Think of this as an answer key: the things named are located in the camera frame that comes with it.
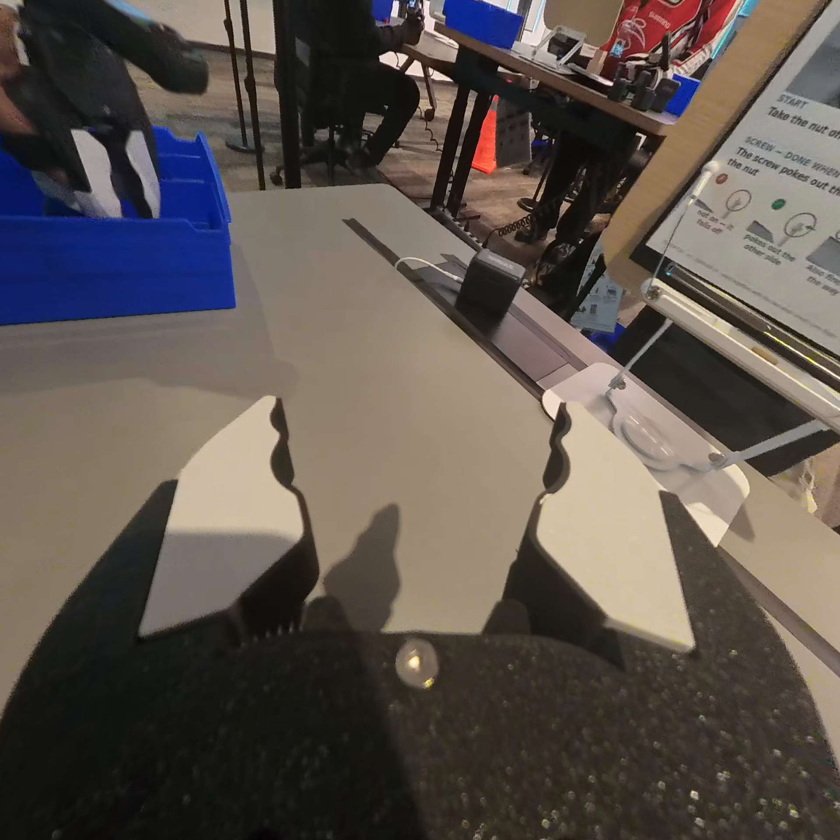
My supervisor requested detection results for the wooden office desk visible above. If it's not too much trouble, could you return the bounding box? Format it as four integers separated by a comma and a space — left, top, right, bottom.
433, 23, 680, 217

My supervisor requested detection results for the white cable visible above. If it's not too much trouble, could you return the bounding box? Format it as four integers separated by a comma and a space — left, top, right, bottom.
394, 256, 468, 283

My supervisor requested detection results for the black vertical pole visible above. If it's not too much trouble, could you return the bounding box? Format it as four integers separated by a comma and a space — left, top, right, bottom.
272, 0, 303, 190

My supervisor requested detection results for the person's left hand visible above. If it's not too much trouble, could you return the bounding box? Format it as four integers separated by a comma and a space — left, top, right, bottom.
0, 62, 37, 140

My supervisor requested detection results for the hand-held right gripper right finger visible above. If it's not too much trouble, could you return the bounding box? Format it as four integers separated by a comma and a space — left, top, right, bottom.
502, 400, 697, 654

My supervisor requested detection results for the black cube device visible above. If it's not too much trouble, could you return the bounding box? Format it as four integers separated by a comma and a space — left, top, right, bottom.
457, 248, 527, 316

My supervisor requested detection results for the cluster of black gadgets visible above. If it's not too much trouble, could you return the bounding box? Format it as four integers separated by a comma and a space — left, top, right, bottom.
607, 33, 683, 112

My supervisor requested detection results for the printed instruction sheet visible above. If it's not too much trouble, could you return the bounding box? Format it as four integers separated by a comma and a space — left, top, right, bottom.
646, 0, 840, 358

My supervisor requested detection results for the white printed floor sign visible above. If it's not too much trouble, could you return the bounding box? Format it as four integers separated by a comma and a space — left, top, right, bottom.
495, 112, 532, 168

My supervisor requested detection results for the blue storage bin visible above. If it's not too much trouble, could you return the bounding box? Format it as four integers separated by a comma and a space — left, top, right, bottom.
443, 0, 525, 50

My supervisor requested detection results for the black office chair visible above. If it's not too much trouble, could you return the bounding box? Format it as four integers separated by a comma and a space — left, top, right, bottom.
269, 33, 368, 185

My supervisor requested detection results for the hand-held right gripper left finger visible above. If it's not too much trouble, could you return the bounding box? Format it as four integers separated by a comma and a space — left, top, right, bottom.
138, 395, 321, 647

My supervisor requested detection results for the blue plastic parts bin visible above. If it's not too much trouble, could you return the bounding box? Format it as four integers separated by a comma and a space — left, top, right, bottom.
0, 125, 237, 327

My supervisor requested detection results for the orange traffic cone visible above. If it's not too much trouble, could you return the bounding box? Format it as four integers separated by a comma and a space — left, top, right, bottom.
471, 108, 500, 175

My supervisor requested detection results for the blue white patterned bag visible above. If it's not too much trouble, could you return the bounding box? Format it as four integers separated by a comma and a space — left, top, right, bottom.
571, 239, 624, 332

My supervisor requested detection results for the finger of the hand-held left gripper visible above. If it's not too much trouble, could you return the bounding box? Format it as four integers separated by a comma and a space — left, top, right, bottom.
121, 129, 163, 221
69, 128, 127, 221

